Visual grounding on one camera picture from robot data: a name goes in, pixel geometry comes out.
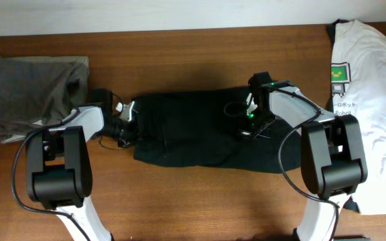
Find white printed t-shirt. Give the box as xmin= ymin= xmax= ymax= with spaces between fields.
xmin=330 ymin=20 xmax=386 ymax=215

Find black shorts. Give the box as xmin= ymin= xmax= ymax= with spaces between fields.
xmin=133 ymin=86 xmax=301 ymax=173

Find dark garment under t-shirt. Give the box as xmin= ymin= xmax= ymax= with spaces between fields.
xmin=325 ymin=19 xmax=348 ymax=112

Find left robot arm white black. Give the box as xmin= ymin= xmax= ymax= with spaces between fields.
xmin=25 ymin=88 xmax=136 ymax=240

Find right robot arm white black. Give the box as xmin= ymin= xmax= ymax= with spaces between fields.
xmin=239 ymin=72 xmax=368 ymax=241

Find grey folded garment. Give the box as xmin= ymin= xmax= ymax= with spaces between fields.
xmin=0 ymin=56 xmax=90 ymax=143

